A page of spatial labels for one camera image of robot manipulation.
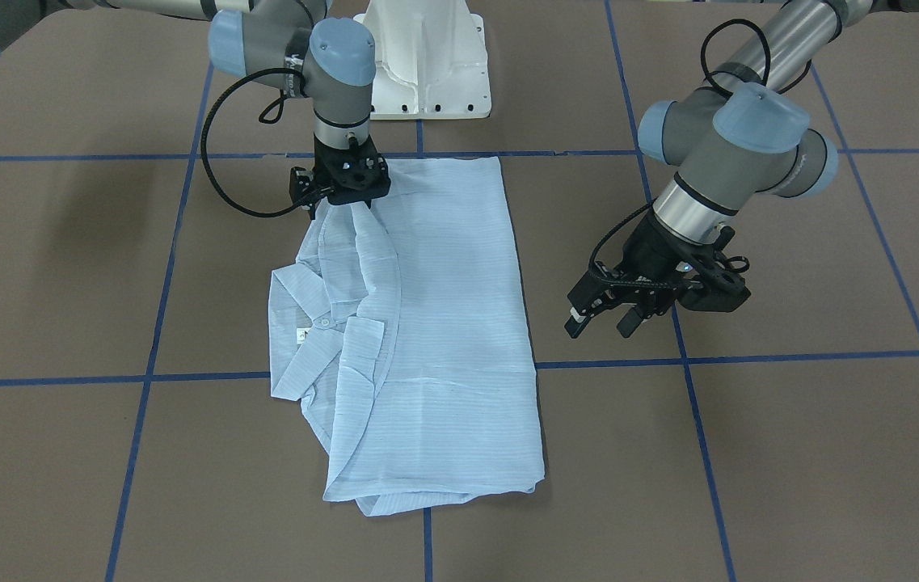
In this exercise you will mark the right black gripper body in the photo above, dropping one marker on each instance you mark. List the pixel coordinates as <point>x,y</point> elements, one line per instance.
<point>300,183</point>

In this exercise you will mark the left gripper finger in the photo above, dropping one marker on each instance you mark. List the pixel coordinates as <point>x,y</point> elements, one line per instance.
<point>638,313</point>
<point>589,297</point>

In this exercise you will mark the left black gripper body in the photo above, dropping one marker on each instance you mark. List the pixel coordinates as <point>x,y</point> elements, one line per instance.
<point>648,250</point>

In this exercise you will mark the light blue button-up shirt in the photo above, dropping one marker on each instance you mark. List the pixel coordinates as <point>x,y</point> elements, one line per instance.
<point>400,329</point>

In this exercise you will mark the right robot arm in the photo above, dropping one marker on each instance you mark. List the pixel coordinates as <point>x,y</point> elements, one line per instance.
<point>294,47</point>

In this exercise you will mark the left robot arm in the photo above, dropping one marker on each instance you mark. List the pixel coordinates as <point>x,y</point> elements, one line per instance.
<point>736,136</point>

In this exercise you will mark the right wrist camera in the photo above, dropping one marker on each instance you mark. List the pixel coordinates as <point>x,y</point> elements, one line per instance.
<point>303,192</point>

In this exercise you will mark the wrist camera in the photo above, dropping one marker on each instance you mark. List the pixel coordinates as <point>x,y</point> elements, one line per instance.
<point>718,284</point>
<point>303,192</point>

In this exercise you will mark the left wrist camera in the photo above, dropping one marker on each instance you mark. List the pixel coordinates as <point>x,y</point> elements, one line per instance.
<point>718,284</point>

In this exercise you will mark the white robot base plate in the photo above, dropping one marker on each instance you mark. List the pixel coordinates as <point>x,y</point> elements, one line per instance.
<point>432,61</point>

